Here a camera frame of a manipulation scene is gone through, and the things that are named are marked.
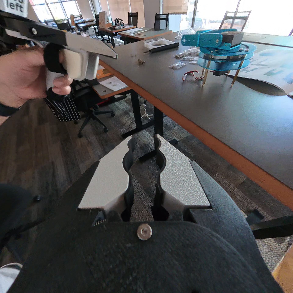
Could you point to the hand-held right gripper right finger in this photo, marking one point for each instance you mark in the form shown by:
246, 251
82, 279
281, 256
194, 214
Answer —
183, 183

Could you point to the crumpled clear plastic wrap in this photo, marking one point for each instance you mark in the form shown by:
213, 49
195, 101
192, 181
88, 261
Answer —
186, 31

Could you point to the white foam sheet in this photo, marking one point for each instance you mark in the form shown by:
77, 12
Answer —
114, 83

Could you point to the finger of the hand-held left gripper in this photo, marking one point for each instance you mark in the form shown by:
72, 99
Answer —
87, 45

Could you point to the cluster of clear parts bags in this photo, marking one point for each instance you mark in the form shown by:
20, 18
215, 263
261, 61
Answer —
177, 65

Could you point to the orange cardboard parts box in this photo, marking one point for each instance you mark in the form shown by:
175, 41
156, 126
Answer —
104, 73

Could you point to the black wristband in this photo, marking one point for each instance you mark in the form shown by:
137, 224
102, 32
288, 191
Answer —
6, 111

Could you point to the white foam block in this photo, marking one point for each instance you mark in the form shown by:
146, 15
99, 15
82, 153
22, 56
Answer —
169, 42

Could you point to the printed instruction sheet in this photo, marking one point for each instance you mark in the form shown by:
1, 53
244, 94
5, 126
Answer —
270, 66

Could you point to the person's left hand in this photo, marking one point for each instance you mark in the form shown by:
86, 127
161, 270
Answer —
22, 77

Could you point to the wood edged grey desk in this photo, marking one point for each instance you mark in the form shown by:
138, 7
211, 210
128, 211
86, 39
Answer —
114, 29
146, 33

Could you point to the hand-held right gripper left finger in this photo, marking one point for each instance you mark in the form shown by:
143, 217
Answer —
107, 183

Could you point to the light grey desk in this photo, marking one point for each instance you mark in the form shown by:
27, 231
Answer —
103, 92

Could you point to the dark grey desk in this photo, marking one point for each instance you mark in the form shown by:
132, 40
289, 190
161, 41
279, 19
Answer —
206, 109

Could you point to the window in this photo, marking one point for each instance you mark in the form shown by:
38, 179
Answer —
270, 18

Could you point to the black mesh chair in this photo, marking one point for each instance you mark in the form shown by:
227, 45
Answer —
238, 13
132, 19
161, 22

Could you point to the beige roller blind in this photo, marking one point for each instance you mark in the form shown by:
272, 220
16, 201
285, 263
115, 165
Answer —
175, 6

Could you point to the black white striped bag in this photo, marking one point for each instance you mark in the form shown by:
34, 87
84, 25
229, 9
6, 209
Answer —
64, 107

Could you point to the person's left forearm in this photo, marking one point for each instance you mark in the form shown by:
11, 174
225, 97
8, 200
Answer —
2, 120

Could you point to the black office chair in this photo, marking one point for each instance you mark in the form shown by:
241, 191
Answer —
91, 114

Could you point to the blue toy robot arm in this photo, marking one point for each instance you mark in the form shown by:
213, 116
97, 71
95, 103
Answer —
206, 40

